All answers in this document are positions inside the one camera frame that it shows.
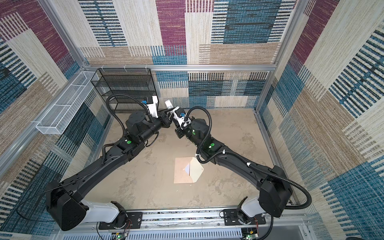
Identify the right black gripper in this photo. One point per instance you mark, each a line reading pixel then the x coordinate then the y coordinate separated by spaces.
pixel 178 130

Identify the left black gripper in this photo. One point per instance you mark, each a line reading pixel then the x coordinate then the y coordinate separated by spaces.
pixel 165 122

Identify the pale pink envelope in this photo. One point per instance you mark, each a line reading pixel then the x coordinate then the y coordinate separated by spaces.
pixel 181 177

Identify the white glue stick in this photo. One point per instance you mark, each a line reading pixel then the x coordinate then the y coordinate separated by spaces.
pixel 168 104

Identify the pink red letter card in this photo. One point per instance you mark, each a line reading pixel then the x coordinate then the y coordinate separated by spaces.
pixel 188 169

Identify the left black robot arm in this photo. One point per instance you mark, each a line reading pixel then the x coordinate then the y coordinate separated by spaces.
pixel 65 199

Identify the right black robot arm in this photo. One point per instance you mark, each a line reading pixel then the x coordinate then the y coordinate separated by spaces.
pixel 275 189

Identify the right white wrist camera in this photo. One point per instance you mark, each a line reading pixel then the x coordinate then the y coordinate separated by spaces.
pixel 181 115

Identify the black wire mesh shelf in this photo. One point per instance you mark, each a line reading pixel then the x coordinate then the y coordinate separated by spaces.
pixel 136 82

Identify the aluminium mounting rail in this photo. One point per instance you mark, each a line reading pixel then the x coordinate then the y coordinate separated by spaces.
pixel 194 224

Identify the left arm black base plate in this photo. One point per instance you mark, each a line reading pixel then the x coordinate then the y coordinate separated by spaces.
pixel 132 220

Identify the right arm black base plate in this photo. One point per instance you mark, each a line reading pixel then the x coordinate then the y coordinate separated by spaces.
pixel 232 217

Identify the white wire mesh basket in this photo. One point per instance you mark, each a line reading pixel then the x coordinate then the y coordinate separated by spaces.
pixel 59 116

